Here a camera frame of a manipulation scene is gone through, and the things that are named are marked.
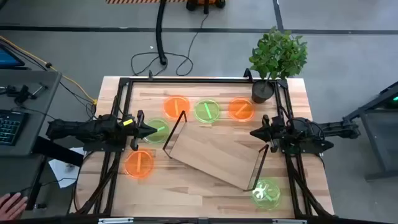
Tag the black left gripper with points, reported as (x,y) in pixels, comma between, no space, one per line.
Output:
(133,129)

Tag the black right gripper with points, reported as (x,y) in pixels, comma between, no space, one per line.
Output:
(275,132)

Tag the translucent orange plastic plate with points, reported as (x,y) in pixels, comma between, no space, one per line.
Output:
(138,163)
(171,107)
(241,109)

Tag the translucent green plastic plate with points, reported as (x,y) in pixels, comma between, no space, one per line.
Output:
(206,111)
(161,137)
(267,194)

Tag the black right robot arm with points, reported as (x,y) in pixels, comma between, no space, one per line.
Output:
(311,132)

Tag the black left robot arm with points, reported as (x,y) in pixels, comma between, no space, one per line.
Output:
(81,129)

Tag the wooden shelf with black legs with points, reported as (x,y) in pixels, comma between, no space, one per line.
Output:
(214,149)

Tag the green potted plant, black pot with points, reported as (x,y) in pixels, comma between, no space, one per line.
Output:
(278,53)

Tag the white paper sheet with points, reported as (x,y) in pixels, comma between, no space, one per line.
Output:
(63,172)

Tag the grey metal side table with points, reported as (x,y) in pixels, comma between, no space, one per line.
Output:
(377,124)

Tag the grey side desk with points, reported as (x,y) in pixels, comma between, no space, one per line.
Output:
(37,90)

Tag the black clamp tool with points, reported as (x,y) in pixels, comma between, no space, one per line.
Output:
(21,93)

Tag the black keyboard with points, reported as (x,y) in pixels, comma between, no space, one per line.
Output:
(11,127)

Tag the orange and black cart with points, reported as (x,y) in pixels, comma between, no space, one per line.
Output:
(205,3)

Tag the person's hand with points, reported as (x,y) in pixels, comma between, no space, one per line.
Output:
(11,207)

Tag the laptop with blue screen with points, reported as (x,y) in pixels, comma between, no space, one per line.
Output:
(7,59)

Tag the black metal table frame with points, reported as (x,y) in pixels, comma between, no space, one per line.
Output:
(202,80)

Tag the silver metal bracket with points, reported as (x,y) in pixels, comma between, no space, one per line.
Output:
(289,221)
(115,221)

